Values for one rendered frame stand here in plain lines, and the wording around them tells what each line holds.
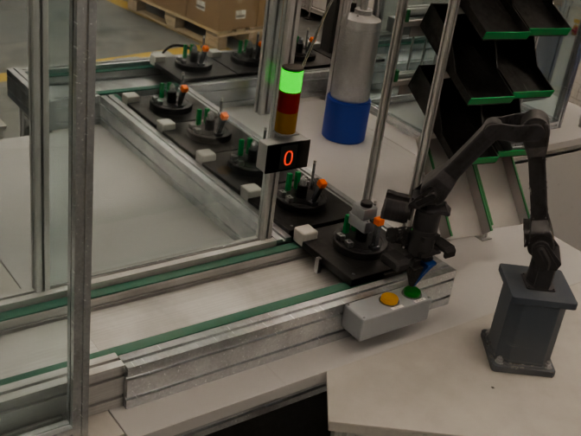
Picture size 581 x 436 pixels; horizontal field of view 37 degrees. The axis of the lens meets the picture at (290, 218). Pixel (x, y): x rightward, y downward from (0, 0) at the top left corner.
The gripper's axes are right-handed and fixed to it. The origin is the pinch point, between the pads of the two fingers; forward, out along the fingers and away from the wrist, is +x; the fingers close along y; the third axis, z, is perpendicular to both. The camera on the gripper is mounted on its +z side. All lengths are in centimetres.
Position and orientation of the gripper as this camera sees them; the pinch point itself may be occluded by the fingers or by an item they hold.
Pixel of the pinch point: (414, 272)
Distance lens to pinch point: 202.8
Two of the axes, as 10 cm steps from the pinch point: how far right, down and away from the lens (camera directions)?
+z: -5.7, -4.5, 6.8
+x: -1.3, 8.8, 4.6
